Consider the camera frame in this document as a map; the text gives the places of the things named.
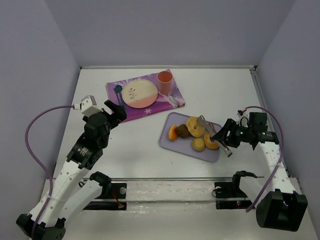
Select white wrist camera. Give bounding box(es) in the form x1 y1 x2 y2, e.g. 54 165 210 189
236 113 249 127
80 95 102 117

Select brown chocolate pastry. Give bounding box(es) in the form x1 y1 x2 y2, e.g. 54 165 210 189
175 124 191 139

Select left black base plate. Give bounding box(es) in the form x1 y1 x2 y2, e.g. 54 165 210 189
83 182 127 211

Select large yellow ring bread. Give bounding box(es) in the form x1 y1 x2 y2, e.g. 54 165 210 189
185 116 205 138

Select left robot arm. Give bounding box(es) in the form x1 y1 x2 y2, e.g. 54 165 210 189
16 95 127 240

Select purple floral placemat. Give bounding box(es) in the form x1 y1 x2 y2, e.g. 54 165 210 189
106 72 185 122

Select purple cable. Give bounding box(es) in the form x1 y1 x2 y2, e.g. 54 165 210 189
23 105 76 238
238 105 285 213

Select lavender serving tray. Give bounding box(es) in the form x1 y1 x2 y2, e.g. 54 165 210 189
158 112 224 163

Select dark blue plastic fork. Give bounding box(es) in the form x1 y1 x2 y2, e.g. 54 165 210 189
117 92 126 110

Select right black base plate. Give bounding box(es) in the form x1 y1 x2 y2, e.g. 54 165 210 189
211 181 252 210

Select metal serving tongs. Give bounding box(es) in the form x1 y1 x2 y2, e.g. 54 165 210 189
196 115 233 158

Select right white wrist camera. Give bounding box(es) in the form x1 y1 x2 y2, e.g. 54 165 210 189
236 113 249 127

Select cream and pink plate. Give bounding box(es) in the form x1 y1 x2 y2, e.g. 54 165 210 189
121 79 158 109

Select metal table edge rail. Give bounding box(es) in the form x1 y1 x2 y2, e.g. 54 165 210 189
80 65 256 70

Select small round yellow bun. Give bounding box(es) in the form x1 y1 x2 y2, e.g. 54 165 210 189
191 138 206 152

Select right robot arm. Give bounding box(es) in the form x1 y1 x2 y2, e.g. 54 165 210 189
211 110 308 232

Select pink plastic cup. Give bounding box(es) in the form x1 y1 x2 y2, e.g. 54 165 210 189
157 70 173 95

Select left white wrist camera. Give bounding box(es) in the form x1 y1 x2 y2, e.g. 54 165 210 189
80 95 102 117

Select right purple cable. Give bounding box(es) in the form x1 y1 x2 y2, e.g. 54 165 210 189
238 105 285 213

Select dark blue plastic knife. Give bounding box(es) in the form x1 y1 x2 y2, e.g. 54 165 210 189
113 88 120 105

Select dark blue plastic spoon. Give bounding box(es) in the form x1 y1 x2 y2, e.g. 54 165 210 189
115 85 123 94

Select orange sesame bun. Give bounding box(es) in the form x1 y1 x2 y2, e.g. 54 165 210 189
168 125 178 141

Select glazed orange donut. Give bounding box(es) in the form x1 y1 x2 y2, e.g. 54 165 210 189
204 132 220 150

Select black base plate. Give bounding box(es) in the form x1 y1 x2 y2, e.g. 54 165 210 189
211 181 252 210
83 182 127 211

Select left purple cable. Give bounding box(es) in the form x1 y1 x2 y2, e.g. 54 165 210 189
23 105 76 238

